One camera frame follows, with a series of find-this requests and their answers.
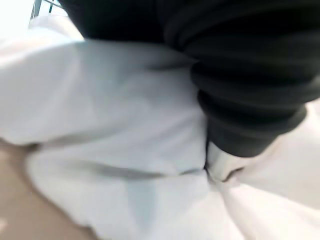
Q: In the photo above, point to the grey metal frame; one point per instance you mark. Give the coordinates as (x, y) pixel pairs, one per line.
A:
(41, 8)

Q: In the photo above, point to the white bed duvet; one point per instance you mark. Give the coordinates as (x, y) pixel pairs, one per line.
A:
(112, 125)

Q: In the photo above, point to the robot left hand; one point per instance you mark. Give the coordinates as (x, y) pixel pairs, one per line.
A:
(245, 75)

